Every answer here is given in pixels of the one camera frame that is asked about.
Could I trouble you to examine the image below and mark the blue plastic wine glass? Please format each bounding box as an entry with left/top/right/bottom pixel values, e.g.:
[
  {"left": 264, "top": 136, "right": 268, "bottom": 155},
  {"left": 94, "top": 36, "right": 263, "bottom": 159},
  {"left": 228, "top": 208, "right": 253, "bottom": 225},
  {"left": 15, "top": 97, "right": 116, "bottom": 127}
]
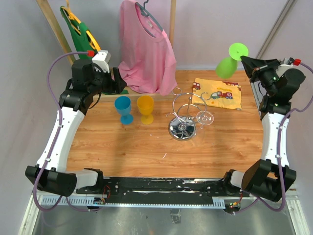
[{"left": 114, "top": 96, "right": 134, "bottom": 125}]

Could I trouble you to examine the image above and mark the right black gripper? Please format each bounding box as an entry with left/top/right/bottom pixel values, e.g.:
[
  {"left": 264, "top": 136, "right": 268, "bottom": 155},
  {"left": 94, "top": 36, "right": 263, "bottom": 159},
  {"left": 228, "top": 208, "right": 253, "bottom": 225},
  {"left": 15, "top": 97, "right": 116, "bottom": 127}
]
[{"left": 240, "top": 56, "right": 282, "bottom": 96}]

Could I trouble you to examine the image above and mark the yellow printed folded cloth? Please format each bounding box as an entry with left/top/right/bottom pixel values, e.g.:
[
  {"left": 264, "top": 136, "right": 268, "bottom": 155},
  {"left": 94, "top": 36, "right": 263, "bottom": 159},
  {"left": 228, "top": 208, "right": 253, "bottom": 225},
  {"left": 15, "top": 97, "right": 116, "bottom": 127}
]
[{"left": 192, "top": 78, "right": 242, "bottom": 110}]

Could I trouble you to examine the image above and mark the pink t-shirt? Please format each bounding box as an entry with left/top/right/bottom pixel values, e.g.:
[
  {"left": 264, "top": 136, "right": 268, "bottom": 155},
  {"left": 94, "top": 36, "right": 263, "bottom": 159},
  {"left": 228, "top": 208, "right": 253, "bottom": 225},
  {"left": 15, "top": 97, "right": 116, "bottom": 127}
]
[{"left": 118, "top": 0, "right": 177, "bottom": 95}]

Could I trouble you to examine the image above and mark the clear wine glass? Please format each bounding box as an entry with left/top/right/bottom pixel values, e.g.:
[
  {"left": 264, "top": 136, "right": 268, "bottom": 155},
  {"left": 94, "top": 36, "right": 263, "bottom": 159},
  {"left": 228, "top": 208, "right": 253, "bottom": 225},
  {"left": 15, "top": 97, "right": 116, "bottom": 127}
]
[{"left": 196, "top": 111, "right": 214, "bottom": 130}]

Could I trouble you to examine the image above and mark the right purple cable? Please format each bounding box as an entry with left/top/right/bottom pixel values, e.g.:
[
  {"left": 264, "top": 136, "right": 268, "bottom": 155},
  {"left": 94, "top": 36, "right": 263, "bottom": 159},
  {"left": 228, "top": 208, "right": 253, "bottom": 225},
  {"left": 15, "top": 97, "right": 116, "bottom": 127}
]
[{"left": 229, "top": 58, "right": 313, "bottom": 216}]

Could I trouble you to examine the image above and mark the orange plastic wine glass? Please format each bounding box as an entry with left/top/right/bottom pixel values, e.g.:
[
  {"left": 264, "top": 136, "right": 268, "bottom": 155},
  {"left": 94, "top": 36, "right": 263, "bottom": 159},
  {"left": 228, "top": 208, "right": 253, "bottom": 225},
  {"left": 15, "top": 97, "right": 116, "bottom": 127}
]
[{"left": 136, "top": 95, "right": 154, "bottom": 125}]

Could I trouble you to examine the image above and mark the grey clothes hanger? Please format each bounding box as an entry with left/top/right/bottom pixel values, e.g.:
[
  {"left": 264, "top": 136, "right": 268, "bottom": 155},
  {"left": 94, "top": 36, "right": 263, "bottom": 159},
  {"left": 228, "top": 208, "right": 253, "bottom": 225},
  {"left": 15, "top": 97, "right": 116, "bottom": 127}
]
[{"left": 134, "top": 0, "right": 163, "bottom": 40}]

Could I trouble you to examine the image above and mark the wooden clothes rack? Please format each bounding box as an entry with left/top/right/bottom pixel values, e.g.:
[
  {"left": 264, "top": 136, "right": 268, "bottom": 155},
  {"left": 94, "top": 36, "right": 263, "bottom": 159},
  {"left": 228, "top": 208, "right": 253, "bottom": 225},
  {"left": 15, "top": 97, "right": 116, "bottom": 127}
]
[{"left": 36, "top": 0, "right": 177, "bottom": 102}]

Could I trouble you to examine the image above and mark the yellow clothes hanger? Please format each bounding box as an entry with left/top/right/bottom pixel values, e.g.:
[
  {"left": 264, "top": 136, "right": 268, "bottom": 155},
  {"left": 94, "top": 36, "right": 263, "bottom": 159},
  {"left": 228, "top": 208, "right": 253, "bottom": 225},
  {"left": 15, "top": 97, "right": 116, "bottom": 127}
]
[{"left": 60, "top": 0, "right": 101, "bottom": 55}]

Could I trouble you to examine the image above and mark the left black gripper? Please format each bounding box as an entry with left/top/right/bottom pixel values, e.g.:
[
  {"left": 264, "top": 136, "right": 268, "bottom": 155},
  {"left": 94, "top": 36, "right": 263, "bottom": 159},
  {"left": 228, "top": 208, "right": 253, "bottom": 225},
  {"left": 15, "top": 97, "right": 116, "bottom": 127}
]
[{"left": 88, "top": 65, "right": 127, "bottom": 95}]

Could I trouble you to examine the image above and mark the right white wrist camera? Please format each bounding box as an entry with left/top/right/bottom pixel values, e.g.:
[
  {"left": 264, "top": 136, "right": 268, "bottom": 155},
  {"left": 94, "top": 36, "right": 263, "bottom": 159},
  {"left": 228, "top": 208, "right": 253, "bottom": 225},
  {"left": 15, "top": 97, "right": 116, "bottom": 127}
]
[{"left": 276, "top": 57, "right": 301, "bottom": 79}]

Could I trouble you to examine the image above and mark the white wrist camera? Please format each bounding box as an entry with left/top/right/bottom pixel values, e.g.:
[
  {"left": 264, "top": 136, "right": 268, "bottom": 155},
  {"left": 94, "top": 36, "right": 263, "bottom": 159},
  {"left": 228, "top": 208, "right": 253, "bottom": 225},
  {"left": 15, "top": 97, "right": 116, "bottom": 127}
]
[
  {"left": 92, "top": 50, "right": 111, "bottom": 72},
  {"left": 276, "top": 57, "right": 301, "bottom": 79}
]

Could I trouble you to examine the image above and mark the chrome wine glass rack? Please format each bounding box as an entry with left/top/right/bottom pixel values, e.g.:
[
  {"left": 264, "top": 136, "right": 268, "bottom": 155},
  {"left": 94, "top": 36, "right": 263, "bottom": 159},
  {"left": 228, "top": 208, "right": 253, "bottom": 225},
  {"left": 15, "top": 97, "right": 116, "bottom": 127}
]
[{"left": 167, "top": 87, "right": 208, "bottom": 141}]

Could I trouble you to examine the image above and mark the green vest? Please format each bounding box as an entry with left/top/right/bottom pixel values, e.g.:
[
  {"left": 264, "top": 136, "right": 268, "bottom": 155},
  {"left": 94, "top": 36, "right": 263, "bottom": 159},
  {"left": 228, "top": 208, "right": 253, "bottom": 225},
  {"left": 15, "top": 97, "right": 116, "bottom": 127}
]
[{"left": 60, "top": 6, "right": 129, "bottom": 95}]

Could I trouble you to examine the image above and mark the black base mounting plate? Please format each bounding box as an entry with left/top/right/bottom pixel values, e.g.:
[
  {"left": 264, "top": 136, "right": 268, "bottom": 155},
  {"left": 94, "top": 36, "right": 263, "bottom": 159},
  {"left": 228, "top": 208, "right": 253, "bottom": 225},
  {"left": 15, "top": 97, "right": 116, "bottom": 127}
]
[{"left": 76, "top": 177, "right": 241, "bottom": 205}]

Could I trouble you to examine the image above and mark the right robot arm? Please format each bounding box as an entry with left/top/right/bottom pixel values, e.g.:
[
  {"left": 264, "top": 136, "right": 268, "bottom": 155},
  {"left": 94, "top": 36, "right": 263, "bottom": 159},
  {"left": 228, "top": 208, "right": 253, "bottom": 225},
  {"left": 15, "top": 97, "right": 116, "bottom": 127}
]
[{"left": 221, "top": 56, "right": 306, "bottom": 202}]

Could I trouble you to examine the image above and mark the purple cable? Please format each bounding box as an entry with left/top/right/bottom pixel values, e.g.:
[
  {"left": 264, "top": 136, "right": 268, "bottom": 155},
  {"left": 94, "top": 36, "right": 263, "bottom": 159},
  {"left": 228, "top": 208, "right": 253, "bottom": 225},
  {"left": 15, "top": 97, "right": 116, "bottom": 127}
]
[
  {"left": 229, "top": 58, "right": 313, "bottom": 216},
  {"left": 33, "top": 50, "right": 106, "bottom": 212}
]

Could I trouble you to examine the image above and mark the green plastic wine glass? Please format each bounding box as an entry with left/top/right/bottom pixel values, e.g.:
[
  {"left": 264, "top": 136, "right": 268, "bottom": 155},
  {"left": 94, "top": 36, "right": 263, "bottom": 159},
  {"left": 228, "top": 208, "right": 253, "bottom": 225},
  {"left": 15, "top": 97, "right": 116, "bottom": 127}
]
[{"left": 215, "top": 43, "right": 249, "bottom": 79}]

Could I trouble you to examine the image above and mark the aluminium frame rail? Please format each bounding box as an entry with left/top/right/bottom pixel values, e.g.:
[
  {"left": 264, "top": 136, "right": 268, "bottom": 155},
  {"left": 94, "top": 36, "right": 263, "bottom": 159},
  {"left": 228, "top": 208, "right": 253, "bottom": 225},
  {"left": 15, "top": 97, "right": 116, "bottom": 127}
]
[{"left": 17, "top": 175, "right": 311, "bottom": 235}]

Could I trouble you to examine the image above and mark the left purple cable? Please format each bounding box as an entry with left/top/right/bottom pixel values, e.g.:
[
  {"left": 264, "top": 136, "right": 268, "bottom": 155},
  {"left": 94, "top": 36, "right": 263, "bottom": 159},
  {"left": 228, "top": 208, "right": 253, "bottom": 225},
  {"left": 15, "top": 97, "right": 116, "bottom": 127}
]
[{"left": 33, "top": 50, "right": 106, "bottom": 212}]

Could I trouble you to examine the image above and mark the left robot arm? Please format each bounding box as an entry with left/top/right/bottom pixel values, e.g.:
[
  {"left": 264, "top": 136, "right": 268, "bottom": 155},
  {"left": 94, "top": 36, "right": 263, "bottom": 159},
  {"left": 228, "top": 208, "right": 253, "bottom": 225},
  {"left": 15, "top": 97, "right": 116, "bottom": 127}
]
[{"left": 25, "top": 59, "right": 127, "bottom": 197}]

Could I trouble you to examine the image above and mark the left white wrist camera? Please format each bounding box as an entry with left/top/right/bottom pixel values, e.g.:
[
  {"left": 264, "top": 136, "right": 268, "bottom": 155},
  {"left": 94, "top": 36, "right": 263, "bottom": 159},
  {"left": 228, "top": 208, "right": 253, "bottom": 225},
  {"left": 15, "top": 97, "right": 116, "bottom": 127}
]
[{"left": 92, "top": 50, "right": 111, "bottom": 72}]

